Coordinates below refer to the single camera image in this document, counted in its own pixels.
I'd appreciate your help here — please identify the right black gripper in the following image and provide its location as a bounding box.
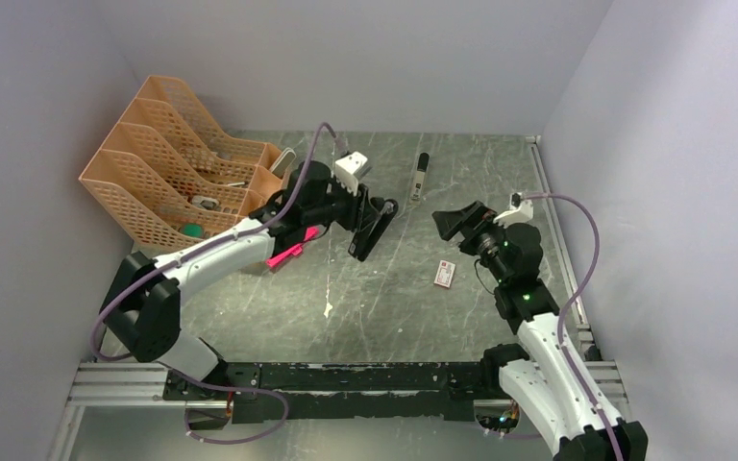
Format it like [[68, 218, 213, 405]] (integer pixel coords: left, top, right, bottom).
[[432, 200, 513, 284]]

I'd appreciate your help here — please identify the orange mesh file organizer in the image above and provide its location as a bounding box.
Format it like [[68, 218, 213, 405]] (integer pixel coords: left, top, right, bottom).
[[79, 75, 286, 252]]

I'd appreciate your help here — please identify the beige black stapler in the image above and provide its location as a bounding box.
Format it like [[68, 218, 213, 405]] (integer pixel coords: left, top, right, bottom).
[[409, 152, 431, 202]]

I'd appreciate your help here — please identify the silver tape dispenser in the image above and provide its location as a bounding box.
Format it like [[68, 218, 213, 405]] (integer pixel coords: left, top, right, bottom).
[[189, 195, 221, 211]]

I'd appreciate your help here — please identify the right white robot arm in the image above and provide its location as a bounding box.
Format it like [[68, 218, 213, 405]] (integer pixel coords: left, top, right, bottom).
[[432, 200, 649, 460]]

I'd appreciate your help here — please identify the grey white device in organizer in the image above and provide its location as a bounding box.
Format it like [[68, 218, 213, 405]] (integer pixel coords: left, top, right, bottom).
[[269, 147, 297, 178]]

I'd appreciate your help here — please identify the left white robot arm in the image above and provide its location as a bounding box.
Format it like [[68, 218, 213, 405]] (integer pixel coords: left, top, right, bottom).
[[96, 152, 385, 400]]

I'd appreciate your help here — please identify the red white staple box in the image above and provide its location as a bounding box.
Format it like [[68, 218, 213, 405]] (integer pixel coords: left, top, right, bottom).
[[433, 260, 456, 288]]

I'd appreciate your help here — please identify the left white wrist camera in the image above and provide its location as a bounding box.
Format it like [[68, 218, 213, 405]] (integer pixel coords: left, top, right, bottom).
[[333, 152, 370, 195]]

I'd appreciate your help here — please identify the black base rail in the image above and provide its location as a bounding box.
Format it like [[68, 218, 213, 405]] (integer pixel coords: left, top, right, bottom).
[[162, 362, 520, 430]]

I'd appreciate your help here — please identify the green round object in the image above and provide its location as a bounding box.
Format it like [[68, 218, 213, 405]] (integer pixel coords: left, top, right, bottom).
[[179, 223, 204, 239]]

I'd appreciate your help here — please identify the pink plastic staple remover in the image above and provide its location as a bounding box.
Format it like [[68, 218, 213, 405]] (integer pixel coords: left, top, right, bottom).
[[265, 227, 319, 270]]

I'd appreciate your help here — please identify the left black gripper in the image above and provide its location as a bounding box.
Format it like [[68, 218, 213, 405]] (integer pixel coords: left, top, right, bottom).
[[306, 176, 382, 234]]

